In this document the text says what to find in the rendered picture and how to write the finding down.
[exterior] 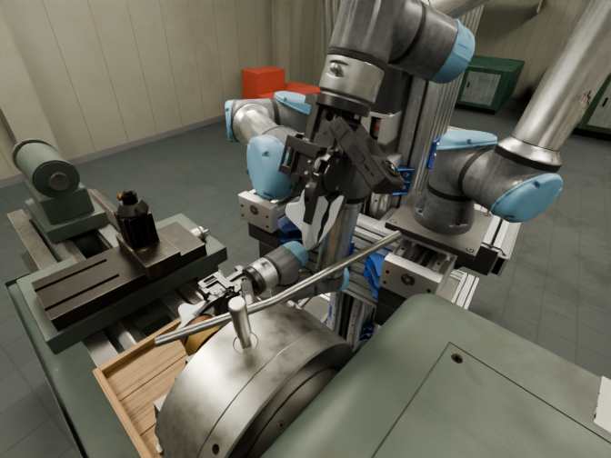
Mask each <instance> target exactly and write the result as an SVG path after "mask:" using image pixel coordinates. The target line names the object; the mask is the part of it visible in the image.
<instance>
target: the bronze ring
mask: <svg viewBox="0 0 611 458"><path fill-rule="evenodd" d="M213 317H214V316H212V315H211V314H199V315H198V316H196V317H194V318H193V319H191V320H190V321H189V322H188V323H187V324H186V325H185V327H186V326H188V325H191V324H196V323H199V322H202V321H204V320H207V319H210V318H213ZM219 327H220V325H219V326H217V327H214V328H211V329H208V330H206V331H203V332H201V333H198V334H193V335H190V336H187V337H186V338H183V339H180V342H181V343H182V345H183V346H184V348H185V352H186V353H187V355H188V356H191V355H193V354H194V353H197V352H198V351H199V350H200V348H201V347H202V346H203V345H204V344H205V343H206V342H207V341H208V340H209V339H210V338H211V337H213V336H214V335H215V334H216V333H217V331H218V329H219Z"/></svg>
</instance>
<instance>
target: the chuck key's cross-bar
mask: <svg viewBox="0 0 611 458"><path fill-rule="evenodd" d="M401 238H402V234H401V233H400V232H399V231H395V232H393V233H391V234H390V235H388V236H386V237H384V238H382V239H380V240H378V241H376V242H375V243H373V244H370V245H369V246H367V247H365V248H363V249H362V250H360V251H358V252H356V253H354V254H351V255H349V256H348V257H347V258H345V259H343V260H341V261H339V262H337V263H336V264H333V265H331V266H329V267H327V268H326V269H324V270H323V271H321V272H319V273H317V274H314V275H312V276H310V277H309V278H307V279H305V280H304V281H302V282H300V283H298V284H296V285H294V286H292V287H290V288H288V289H286V290H284V291H283V292H282V293H280V294H277V295H275V296H273V297H271V298H268V299H265V300H264V301H261V302H258V303H255V304H250V305H248V306H247V315H250V314H255V313H258V312H261V311H263V310H265V309H268V308H271V307H273V306H276V305H278V304H280V303H282V302H283V301H285V300H287V299H289V298H291V297H293V296H295V295H296V294H299V293H301V292H303V291H304V290H306V289H307V288H309V287H311V286H313V285H315V284H318V283H319V282H321V281H323V280H325V279H326V278H328V277H330V276H331V275H333V274H336V273H338V272H340V271H342V270H343V269H345V268H347V267H348V266H350V265H352V264H354V263H356V262H358V261H360V260H362V259H364V258H366V257H367V256H369V255H370V254H373V253H375V252H377V251H378V250H380V249H382V248H384V247H386V246H388V245H390V244H391V243H393V242H395V241H397V240H399V239H401ZM232 321H234V320H233V318H232V317H231V315H230V313H229V312H228V313H225V314H220V315H218V316H216V317H213V318H210V319H207V320H204V321H202V322H199V323H196V324H191V325H188V326H186V327H183V328H180V329H177V330H174V331H173V332H170V333H167V334H162V335H159V336H157V337H155V339H154V343H155V346H156V347H159V346H162V345H165V344H169V343H171V342H174V341H177V340H180V339H183V338H186V337H187V336H190V335H193V334H198V333H201V332H203V331H206V330H208V329H211V328H214V327H217V326H219V325H222V324H226V323H229V322H232Z"/></svg>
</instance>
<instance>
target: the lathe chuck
mask: <svg viewBox="0 0 611 458"><path fill-rule="evenodd" d="M288 302H289V303H290V304H291V305H293V306H295V307H296V308H298V309H289V308H288V307H284V306H283V305H281V304H278V305H276V306H273V307H271V308H268V309H265V310H263V311H261V312H258V313H255V314H250V315H249V320H250V324H251V329H252V333H251V334H254V335H255V336H256V338H257V341H258V344H257V346H256V348H255V349H254V350H253V351H252V352H250V353H245V354H241V353H238V352H236V351H235V348H234V342H235V339H236V336H235V331H234V327H233V324H232V322H230V323H228V324H227V325H226V326H224V327H223V328H222V329H221V330H219V331H218V332H217V333H216V334H215V335H214V336H213V337H211V338H210V339H209V340H208V341H207V342H206V343H205V344H204V345H203V346H202V347H201V348H200V350H199V351H198V352H197V353H196V354H195V355H194V356H193V358H192V359H191V360H190V361H189V362H188V364H187V365H186V366H185V368H184V369H183V371H182V372H181V373H180V374H179V375H178V377H177V378H176V380H175V382H174V383H173V385H172V387H171V388H170V390H169V392H168V394H167V396H166V398H165V400H164V402H163V404H162V407H161V409H160V412H159V414H158V416H157V420H156V423H155V435H156V437H159V438H160V439H161V441H162V442H163V445H162V446H163V447H164V449H165V454H164V453H163V450H162V448H161V447H160V445H159V444H158V445H157V447H156V450H157V451H158V453H159V455H160V456H161V458H197V457H198V455H199V454H200V452H201V450H202V448H203V446H204V445H205V442H206V440H207V438H208V437H209V435H210V433H211V432H212V431H213V430H214V428H215V426H216V424H217V423H218V421H219V420H220V419H221V417H222V416H223V414H224V413H225V411H226V410H227V408H228V407H229V406H230V404H231V403H232V402H233V401H234V399H235V398H236V397H237V396H238V395H239V394H240V393H241V392H242V390H243V389H244V388H245V387H246V386H247V385H248V383H249V382H250V381H251V380H252V379H253V378H254V377H255V376H256V375H257V374H258V373H259V372H260V371H261V370H262V369H263V368H264V367H265V366H266V365H267V364H268V363H269V362H270V361H271V360H272V359H273V358H275V357H276V356H277V355H278V354H279V353H281V352H282V351H283V350H284V349H285V348H286V347H287V346H289V345H290V344H292V343H293V342H295V341H296V340H298V339H300V338H301V337H303V336H305V335H307V334H310V333H312V332H314V331H318V330H322V329H329V330H331V329H330V328H329V327H327V326H326V325H325V324H323V323H322V322H320V321H319V320H318V319H317V318H315V317H314V316H313V315H312V314H310V313H309V312H308V311H307V310H305V309H304V308H303V307H301V306H300V305H299V304H297V303H296V302H294V301H291V300H290V301H288Z"/></svg>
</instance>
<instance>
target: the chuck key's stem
mask: <svg viewBox="0 0 611 458"><path fill-rule="evenodd" d="M228 310H229V313H230V315H231V317H232V318H233V320H234V321H232V324H233V327H234V331H235V336H236V337H237V338H238V339H240V344H241V347H242V349H244V348H246V347H248V346H251V345H252V343H251V340H250V334H251V333H252V329H251V324H250V320H249V315H247V306H246V301H245V299H244V298H243V297H235V298H233V299H231V300H230V301H229V302H228Z"/></svg>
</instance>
